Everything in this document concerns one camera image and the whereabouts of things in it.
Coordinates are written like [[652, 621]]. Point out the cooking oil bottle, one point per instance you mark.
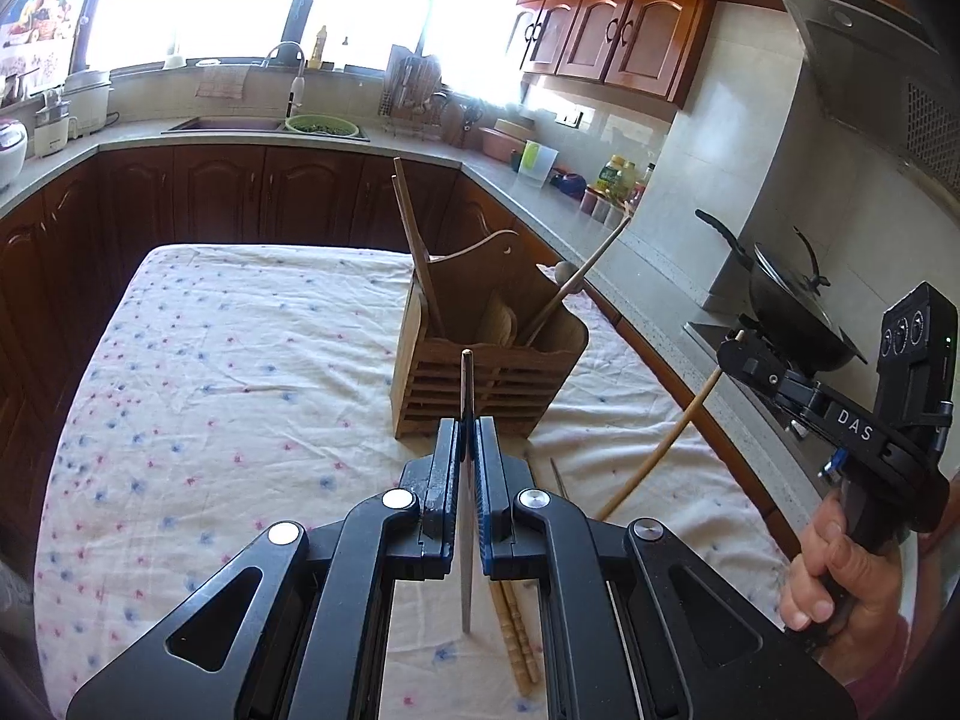
[[615, 180]]

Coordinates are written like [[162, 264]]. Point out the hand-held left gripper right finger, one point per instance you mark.
[[487, 495]]

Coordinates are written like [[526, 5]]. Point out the wooden lower cabinets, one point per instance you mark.
[[225, 195]]

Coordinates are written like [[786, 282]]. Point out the green white cutting board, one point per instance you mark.
[[538, 163]]

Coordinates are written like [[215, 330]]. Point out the sauce bottle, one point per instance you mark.
[[645, 187]]

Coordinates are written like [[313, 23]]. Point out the blue object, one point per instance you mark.
[[568, 186]]

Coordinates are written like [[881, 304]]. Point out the dish rack with utensils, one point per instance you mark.
[[412, 90]]

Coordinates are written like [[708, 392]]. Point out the kitchen faucet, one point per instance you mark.
[[298, 86]]

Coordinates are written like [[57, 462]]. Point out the yellow bottle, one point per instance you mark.
[[319, 49]]

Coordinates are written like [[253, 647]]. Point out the wooden chopsticks in holder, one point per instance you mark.
[[592, 262]]

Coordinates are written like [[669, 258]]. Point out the white bowl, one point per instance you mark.
[[175, 61]]

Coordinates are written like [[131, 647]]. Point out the ribbed bamboo chopstick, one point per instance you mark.
[[526, 645], [511, 645]]

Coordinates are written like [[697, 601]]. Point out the wooden utensil holder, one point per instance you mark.
[[525, 390]]

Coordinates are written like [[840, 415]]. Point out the green basin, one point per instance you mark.
[[321, 124]]

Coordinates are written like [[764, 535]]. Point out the small wall socket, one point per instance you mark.
[[568, 118]]

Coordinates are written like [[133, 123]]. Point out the metal chopstick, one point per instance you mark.
[[467, 390], [559, 480]]

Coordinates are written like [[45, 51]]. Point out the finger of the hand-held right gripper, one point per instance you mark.
[[757, 367]]

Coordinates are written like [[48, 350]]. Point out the small white kitchen appliance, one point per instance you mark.
[[54, 127]]

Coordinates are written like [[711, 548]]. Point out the kitchen sink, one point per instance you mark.
[[225, 125]]

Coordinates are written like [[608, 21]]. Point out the floral white tablecloth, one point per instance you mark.
[[225, 390]]

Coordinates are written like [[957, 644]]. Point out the person's right hand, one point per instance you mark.
[[874, 600]]

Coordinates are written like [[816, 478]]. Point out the wooden upper cabinets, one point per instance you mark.
[[637, 37]]

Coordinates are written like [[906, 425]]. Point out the wooden rice paddle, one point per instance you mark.
[[501, 322]]

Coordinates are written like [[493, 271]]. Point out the hanging dish cloth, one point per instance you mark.
[[223, 81]]

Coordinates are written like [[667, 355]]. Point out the round-tipped wooden utensil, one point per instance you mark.
[[564, 271]]

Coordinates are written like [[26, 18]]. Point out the black wok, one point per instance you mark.
[[787, 315]]

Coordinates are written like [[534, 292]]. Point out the light wooden chopstick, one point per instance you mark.
[[675, 431]]

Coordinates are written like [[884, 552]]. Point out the pink white rice cooker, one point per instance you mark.
[[11, 154]]

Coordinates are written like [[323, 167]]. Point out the wooden cabinets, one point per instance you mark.
[[225, 195], [637, 37]]

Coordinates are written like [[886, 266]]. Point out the tropical fruit wall poster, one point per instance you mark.
[[37, 15]]

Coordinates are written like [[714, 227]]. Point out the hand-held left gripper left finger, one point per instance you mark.
[[448, 480]]

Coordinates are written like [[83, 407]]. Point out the kitchen window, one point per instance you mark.
[[225, 0]]

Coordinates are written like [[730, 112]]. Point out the row of spice jars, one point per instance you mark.
[[600, 206]]

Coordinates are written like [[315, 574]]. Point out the tall white rice cooker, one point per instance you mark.
[[88, 101]]

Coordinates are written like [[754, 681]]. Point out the range hood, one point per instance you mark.
[[885, 67]]

